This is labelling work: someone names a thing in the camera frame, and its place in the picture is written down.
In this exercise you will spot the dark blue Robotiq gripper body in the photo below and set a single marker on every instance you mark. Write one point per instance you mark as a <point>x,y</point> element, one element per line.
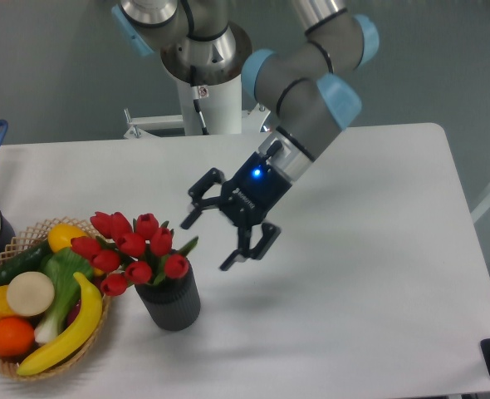
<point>252,192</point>

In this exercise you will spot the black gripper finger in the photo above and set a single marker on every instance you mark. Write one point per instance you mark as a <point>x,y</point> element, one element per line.
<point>244,250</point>
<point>196,192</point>

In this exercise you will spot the red tulip bouquet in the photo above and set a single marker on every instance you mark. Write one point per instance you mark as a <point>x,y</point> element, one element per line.
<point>137,253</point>

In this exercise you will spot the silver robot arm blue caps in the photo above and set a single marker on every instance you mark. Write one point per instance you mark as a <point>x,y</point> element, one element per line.
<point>304,89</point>

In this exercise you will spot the dark grey ribbed vase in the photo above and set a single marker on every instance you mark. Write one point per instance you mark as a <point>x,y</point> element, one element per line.
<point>174,305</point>

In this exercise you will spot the yellow squash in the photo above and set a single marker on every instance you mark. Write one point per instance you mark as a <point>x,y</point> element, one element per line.
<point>64,237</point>

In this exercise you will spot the green bok choy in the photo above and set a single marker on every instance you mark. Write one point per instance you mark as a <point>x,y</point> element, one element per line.
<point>53,321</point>

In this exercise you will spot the yellow banana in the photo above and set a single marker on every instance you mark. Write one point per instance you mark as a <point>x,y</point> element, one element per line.
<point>73,338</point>

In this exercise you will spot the woven wicker basket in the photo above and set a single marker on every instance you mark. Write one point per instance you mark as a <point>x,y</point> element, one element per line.
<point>28,238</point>

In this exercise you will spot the green cucumber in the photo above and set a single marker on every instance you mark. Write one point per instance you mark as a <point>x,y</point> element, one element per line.
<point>28,260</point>

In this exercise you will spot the beige round disc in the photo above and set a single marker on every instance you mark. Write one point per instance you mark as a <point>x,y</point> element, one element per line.
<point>30,294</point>

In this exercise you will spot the orange fruit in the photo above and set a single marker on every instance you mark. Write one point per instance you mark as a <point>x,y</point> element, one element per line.
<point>16,337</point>

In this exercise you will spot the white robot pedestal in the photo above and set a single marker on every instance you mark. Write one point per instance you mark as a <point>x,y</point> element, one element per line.
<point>207,75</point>

